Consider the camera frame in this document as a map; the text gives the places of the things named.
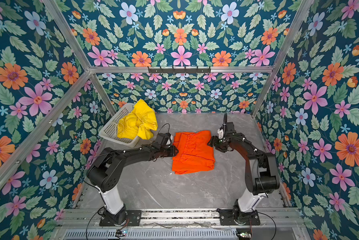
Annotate orange shorts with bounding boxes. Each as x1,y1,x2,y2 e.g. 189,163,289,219
172,131,215,175

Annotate yellow shorts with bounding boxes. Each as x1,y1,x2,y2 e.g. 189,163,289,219
117,100,158,140

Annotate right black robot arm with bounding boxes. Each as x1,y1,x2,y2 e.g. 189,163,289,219
207,134,280,225

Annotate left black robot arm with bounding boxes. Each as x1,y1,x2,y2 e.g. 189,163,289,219
87,144,179,227

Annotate white plastic laundry basket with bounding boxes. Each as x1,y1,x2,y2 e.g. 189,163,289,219
99,103,140,148

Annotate white ventilation grille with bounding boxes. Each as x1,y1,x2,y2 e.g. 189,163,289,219
63,229,238,240

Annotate right electronics board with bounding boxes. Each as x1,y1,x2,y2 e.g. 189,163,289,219
236,231,252,240

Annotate electronics board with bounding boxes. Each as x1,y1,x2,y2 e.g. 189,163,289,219
116,229,128,238
236,231,252,240

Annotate left electronics board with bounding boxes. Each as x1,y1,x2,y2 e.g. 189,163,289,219
116,229,128,238

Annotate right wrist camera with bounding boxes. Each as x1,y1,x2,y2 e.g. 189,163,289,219
217,125,226,139

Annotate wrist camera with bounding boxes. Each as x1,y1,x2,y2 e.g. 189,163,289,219
156,133,173,146
217,125,226,139

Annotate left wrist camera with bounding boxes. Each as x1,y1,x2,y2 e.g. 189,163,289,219
156,133,173,146

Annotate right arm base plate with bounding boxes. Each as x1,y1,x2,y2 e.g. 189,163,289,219
217,209,260,227

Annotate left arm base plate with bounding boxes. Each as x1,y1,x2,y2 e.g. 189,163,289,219
99,210,142,227

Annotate right black base cable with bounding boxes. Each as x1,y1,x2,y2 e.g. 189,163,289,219
257,211,277,240

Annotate black base cable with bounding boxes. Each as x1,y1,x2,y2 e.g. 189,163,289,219
257,211,277,240
86,206,105,240

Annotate black hook rail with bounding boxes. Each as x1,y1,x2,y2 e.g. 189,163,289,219
148,67,211,74

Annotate left black base cable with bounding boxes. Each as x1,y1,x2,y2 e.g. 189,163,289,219
86,206,105,240

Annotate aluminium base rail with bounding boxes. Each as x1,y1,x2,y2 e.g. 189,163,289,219
57,208,305,229

